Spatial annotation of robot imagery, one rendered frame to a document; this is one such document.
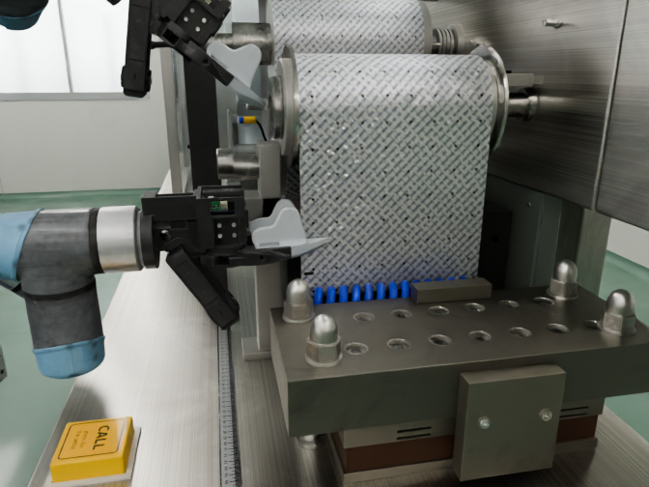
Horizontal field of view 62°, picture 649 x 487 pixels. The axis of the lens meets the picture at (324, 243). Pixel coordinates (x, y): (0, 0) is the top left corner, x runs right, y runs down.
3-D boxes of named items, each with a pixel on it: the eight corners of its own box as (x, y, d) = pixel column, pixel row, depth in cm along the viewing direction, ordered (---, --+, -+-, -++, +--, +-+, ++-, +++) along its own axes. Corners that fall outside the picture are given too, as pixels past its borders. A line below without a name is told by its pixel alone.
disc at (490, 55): (449, 155, 80) (456, 48, 75) (452, 155, 80) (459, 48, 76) (498, 170, 66) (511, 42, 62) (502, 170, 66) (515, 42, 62)
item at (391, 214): (301, 298, 68) (298, 150, 62) (474, 284, 72) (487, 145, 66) (301, 299, 67) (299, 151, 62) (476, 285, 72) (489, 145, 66)
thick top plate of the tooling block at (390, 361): (270, 353, 64) (268, 307, 63) (569, 324, 72) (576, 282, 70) (288, 438, 49) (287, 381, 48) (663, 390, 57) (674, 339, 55)
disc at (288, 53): (281, 159, 75) (278, 47, 71) (284, 159, 75) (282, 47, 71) (296, 178, 61) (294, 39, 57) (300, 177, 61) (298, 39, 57)
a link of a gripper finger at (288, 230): (332, 207, 61) (250, 211, 60) (332, 256, 63) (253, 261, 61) (327, 201, 64) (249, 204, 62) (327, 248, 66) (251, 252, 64)
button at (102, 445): (70, 440, 60) (66, 421, 59) (134, 432, 61) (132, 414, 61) (51, 485, 53) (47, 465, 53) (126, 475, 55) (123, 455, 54)
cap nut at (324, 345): (301, 350, 53) (301, 308, 52) (338, 346, 54) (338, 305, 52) (308, 369, 50) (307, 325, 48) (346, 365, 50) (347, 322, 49)
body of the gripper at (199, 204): (251, 197, 58) (135, 202, 56) (254, 271, 61) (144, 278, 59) (246, 184, 66) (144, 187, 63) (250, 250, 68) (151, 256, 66)
